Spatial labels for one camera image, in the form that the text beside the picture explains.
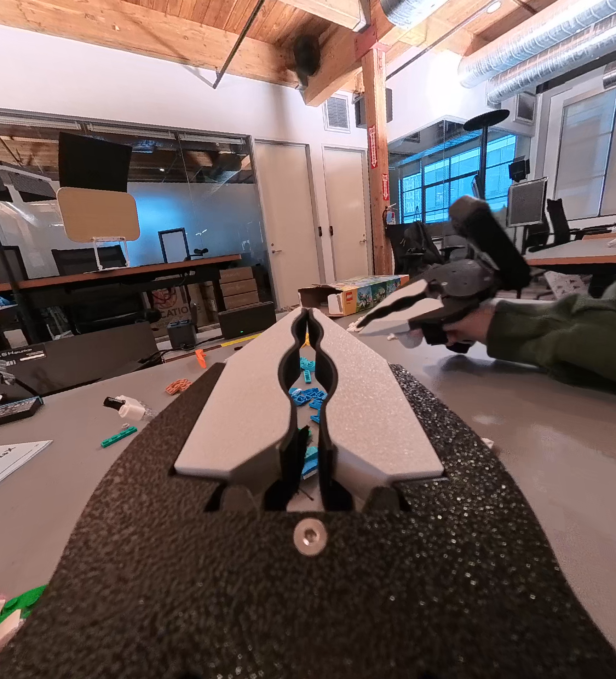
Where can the black floor lamp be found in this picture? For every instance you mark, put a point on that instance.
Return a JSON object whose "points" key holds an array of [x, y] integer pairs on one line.
{"points": [[485, 119]]}

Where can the silver ventilation duct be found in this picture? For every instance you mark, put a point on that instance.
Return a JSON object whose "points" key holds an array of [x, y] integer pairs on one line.
{"points": [[562, 71], [546, 40]]}

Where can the black charger box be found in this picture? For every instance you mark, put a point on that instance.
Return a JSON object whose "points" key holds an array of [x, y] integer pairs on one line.
{"points": [[247, 320]]}

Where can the wooden pillar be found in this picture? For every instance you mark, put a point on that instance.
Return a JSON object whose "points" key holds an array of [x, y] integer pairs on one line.
{"points": [[377, 159]]}

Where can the black equipment case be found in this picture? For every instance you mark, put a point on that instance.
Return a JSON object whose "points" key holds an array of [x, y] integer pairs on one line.
{"points": [[74, 355]]}

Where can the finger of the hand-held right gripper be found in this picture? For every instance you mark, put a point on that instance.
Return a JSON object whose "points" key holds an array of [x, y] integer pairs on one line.
{"points": [[398, 302], [414, 317]]}

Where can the black flat panel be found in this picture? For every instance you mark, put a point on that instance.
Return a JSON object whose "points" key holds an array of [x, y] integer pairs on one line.
{"points": [[95, 162]]}

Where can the yellow lego set box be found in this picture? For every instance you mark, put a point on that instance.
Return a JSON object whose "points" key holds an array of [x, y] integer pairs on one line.
{"points": [[363, 297]]}

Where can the white door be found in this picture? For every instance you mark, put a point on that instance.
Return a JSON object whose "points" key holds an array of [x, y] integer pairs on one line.
{"points": [[286, 223], [346, 212]]}

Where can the flat black device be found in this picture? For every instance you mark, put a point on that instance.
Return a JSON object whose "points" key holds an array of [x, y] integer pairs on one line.
{"points": [[9, 412]]}

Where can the lego instruction booklet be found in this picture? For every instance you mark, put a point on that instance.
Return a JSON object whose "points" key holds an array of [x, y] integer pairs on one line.
{"points": [[0, 467]]}

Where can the pile of light blue lego bricks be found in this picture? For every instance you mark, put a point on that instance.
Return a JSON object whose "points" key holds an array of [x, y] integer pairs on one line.
{"points": [[306, 366]]}

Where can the small black battery dock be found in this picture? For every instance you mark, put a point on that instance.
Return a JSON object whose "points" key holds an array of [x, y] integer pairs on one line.
{"points": [[181, 334]]}

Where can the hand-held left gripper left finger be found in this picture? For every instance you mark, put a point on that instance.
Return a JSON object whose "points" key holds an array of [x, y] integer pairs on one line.
{"points": [[233, 414]]}

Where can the black ceiling speaker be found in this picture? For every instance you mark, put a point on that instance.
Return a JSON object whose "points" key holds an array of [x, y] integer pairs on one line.
{"points": [[307, 55]]}

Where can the black office chair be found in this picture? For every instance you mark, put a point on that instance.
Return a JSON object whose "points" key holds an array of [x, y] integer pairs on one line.
{"points": [[554, 223], [414, 244]]}

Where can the wooden top desk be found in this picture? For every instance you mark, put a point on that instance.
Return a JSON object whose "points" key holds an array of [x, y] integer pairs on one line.
{"points": [[127, 273], [584, 252]]}

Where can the orange lego brick separator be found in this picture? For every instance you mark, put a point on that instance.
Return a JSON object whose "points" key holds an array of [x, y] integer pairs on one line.
{"points": [[200, 359]]}

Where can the white and black small part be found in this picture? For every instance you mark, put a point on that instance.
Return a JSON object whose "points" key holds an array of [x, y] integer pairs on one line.
{"points": [[130, 408]]}

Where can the cardboard box red print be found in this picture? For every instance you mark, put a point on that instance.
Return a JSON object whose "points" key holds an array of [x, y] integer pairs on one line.
{"points": [[178, 305]]}

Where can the white wall vent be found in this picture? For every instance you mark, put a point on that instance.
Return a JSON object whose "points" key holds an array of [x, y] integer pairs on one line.
{"points": [[336, 112]]}

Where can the stack of cardboard boxes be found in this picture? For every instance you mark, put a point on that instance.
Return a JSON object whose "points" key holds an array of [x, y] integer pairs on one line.
{"points": [[240, 289]]}

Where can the person's right hand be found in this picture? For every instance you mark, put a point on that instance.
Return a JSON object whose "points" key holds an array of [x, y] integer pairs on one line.
{"points": [[472, 329]]}

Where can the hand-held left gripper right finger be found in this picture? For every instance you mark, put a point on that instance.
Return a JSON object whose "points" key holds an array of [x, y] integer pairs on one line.
{"points": [[377, 414]]}

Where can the beige rounded panel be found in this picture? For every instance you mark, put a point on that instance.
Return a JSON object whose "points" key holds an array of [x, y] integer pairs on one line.
{"points": [[98, 215]]}

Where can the teal lego plate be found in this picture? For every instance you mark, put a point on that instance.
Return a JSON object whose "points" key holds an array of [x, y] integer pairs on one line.
{"points": [[119, 437]]}

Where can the person's right forearm green sleeve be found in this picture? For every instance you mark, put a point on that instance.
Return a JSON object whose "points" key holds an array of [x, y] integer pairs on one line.
{"points": [[568, 339]]}

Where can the green lego plates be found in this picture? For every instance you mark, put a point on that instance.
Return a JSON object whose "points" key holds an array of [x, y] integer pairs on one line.
{"points": [[21, 602]]}

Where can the pile of dark blue lego bricks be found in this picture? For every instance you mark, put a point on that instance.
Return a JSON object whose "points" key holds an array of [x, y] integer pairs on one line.
{"points": [[308, 395]]}

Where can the red fire extinguisher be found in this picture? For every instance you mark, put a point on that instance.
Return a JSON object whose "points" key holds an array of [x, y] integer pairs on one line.
{"points": [[390, 215]]}

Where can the pile of salmon lego bricks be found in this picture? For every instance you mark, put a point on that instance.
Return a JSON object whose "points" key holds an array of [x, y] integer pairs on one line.
{"points": [[178, 387]]}

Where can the grey computer monitor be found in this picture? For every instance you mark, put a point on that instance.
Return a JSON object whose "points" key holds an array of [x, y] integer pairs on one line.
{"points": [[526, 201]]}

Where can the yellow tape strip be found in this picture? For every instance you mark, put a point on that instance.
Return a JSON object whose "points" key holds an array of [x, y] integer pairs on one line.
{"points": [[241, 340]]}

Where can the folded paper booklet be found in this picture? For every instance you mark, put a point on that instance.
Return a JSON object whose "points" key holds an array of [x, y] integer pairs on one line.
{"points": [[565, 284]]}

